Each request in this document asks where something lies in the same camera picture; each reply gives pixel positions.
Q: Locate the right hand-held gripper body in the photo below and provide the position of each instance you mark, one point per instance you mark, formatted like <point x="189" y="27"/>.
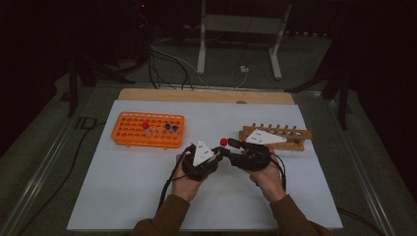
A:
<point x="252" y="160"/>

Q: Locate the white board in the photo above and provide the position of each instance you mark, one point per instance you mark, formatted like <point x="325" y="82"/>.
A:
<point x="131" y="187"/>

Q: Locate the grey metal stand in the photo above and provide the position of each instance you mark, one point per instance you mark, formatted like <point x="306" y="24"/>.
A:
<point x="242" y="23"/>

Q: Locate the aluminium frame rail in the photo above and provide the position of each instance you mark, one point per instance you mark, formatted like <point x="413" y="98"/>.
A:
<point x="364" y="170"/>
<point x="36" y="183"/>

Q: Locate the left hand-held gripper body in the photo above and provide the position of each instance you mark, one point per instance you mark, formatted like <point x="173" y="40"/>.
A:
<point x="198" y="170"/>

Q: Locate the wooden table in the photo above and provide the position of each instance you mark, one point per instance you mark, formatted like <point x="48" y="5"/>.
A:
<point x="203" y="95"/>

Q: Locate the wooden test tube rack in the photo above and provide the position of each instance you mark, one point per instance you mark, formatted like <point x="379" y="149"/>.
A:
<point x="295" y="134"/>

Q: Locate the orange plastic test tube rack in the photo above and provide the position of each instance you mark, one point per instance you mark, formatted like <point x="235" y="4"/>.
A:
<point x="131" y="131"/>

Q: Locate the clear test tube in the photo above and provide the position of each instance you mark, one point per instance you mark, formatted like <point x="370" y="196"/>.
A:
<point x="155" y="131"/>
<point x="161" y="130"/>

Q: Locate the blue-capped test tube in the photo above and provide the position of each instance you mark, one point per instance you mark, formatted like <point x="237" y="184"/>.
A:
<point x="175" y="128"/>
<point x="167" y="126"/>

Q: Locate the black tripod stand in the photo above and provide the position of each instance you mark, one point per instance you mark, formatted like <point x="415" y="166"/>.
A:
<point x="72" y="88"/>
<point x="343" y="98"/>

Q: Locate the white plug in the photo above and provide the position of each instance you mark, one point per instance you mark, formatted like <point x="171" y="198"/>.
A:
<point x="244" y="69"/>

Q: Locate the person's left hand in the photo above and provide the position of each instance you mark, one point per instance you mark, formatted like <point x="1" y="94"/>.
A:
<point x="183" y="188"/>

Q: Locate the person's right hand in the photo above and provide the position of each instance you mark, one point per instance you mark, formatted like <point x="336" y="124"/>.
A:
<point x="268" y="183"/>

